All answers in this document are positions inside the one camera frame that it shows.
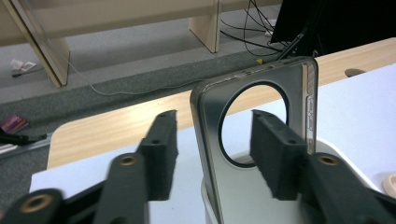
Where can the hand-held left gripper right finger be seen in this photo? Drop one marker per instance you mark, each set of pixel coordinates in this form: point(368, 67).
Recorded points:
point(277, 155)

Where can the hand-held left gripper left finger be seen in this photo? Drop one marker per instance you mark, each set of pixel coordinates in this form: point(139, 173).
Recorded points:
point(162, 155)

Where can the white plastic storage bin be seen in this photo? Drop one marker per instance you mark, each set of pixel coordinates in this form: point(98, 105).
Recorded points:
point(207, 205)

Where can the white table sheet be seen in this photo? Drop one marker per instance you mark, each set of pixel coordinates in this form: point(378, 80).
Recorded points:
point(351, 109)

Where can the yellow tape piece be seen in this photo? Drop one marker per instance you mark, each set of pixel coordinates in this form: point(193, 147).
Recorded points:
point(259, 61)

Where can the black metal stand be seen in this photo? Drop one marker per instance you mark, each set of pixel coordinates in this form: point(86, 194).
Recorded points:
point(291, 46)

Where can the black curtain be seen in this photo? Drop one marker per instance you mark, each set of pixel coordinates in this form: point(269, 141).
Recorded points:
point(342, 21)

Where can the purple packet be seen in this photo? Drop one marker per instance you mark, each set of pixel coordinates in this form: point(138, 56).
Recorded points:
point(14, 123)

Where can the white paper litter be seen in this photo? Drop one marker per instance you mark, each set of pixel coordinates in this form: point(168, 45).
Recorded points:
point(23, 65)

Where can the aluminium floor rail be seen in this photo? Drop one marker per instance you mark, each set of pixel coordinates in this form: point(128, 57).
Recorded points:
point(28, 147)

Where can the wooden shelf frame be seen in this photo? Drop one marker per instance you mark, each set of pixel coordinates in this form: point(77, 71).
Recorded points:
point(124, 15)

